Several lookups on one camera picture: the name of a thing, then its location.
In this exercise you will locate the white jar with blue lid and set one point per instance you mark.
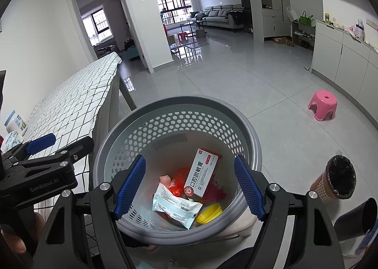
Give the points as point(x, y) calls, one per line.
point(14, 124)

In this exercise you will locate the white pink bottle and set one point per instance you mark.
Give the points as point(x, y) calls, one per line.
point(359, 28)

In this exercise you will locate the pink snack packet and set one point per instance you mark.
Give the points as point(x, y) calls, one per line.
point(167, 182)

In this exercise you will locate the person's left hand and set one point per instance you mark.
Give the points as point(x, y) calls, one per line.
point(14, 242)

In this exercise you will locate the yellow square plastic lid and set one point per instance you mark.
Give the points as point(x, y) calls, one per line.
point(211, 211)

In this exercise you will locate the pink plastic stool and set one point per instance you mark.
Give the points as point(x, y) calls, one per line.
point(323, 101)

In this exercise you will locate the red toothpaste box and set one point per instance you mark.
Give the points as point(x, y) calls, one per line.
point(202, 171)

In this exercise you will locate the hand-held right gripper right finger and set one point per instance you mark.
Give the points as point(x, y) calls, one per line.
point(251, 189)

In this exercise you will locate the grey sofa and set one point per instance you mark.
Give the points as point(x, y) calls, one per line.
point(218, 15)

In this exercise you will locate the green bag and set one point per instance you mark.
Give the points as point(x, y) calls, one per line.
point(307, 20)

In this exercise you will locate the dark coffee table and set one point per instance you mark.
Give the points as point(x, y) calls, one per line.
point(192, 23)

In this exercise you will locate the bedroom window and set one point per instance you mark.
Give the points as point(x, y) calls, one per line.
point(97, 24)

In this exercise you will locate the tall shelf cabinet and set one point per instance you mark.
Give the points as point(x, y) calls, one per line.
point(271, 24)

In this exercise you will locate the grey perforated basket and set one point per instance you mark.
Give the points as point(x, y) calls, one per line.
point(165, 139)

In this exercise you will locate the white blue tissue pack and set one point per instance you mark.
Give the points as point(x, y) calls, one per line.
point(11, 139)

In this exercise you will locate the white low cabinet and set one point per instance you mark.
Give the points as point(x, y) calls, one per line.
point(348, 59)

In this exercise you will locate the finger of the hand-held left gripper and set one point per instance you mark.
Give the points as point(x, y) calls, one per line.
point(41, 142)
point(79, 146)

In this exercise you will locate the balcony window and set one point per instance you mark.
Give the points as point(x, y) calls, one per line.
point(172, 6)

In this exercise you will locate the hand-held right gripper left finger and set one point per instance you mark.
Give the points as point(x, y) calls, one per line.
point(130, 186)

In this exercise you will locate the red plastic bag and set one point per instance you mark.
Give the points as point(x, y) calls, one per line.
point(180, 177)

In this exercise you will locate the white paper bag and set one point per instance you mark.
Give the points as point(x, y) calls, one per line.
point(292, 15)

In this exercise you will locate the light blue wipe packet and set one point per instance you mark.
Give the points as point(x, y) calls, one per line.
point(174, 204)

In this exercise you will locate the black white checked tablecloth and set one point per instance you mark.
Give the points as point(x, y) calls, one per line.
point(73, 101)

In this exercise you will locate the black cylinder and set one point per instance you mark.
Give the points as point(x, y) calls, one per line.
point(351, 221)

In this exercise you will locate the pink fan-shaped plastic basket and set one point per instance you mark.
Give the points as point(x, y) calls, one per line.
point(214, 193)

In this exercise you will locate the small red stool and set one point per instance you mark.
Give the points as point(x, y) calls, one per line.
point(183, 36)

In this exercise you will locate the shoe rack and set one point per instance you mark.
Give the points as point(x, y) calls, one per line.
point(301, 36)

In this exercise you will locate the cardboard box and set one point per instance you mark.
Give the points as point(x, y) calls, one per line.
point(200, 33)

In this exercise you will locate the brown checked trash can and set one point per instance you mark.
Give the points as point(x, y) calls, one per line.
point(320, 186)

